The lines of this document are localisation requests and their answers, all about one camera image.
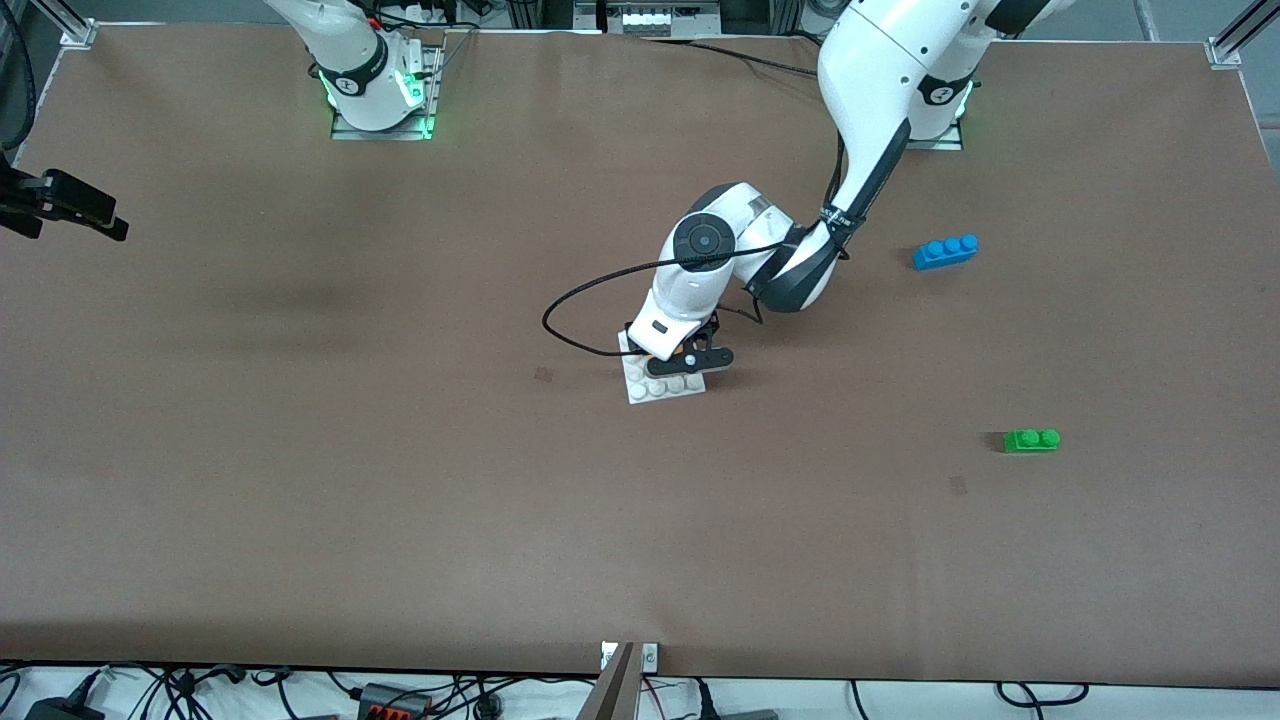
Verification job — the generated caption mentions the white studded base plate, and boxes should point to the white studded base plate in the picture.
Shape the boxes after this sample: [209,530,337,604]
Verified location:
[618,330,708,406]

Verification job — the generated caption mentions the blue toy block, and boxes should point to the blue toy block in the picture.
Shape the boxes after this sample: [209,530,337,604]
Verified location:
[912,234,980,272]

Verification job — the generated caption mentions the black orange power strip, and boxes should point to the black orange power strip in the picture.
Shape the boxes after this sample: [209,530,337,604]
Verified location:
[357,682,434,720]

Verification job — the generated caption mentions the black power adapter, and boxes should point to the black power adapter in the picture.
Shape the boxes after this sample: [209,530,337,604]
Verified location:
[24,694,107,720]

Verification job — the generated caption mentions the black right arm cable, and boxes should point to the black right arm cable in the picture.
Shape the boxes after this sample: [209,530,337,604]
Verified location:
[0,18,41,151]

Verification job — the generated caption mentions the long black table cable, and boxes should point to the long black table cable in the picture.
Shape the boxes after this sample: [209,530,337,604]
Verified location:
[640,38,823,77]

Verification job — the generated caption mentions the wooden post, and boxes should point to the wooden post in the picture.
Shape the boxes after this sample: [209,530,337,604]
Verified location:
[578,642,641,720]

